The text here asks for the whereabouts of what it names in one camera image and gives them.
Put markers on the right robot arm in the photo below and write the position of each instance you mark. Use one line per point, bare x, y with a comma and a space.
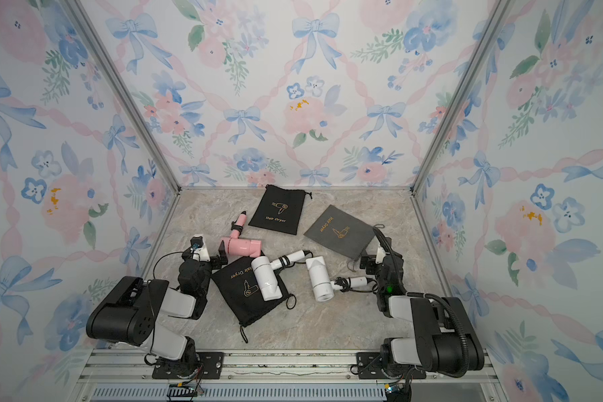
443, 339

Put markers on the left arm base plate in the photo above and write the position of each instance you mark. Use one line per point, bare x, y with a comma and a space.
201, 365

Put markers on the black pouch in front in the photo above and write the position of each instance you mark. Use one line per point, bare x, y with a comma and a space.
238, 286

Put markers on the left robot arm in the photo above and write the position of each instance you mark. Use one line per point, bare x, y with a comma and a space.
129, 313

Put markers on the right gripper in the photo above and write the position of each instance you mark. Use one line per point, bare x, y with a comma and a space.
373, 271

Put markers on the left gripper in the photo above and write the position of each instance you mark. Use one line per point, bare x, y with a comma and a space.
213, 258

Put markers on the black pouch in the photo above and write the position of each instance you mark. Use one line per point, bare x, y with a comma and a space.
280, 209
238, 286

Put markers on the white hair dryer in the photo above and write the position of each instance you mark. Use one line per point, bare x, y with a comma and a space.
265, 272
324, 288

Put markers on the grey drawstring pouch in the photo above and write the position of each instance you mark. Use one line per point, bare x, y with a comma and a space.
341, 232

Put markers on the black pouch at back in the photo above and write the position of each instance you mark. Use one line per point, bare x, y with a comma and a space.
280, 209

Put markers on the pink hair dryer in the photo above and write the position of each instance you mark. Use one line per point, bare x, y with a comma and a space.
235, 245

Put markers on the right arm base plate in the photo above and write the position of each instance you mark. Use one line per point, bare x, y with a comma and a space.
371, 366

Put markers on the aluminium front rail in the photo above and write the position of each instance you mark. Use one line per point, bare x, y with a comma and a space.
278, 375

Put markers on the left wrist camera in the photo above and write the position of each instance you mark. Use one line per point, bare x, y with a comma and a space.
198, 249

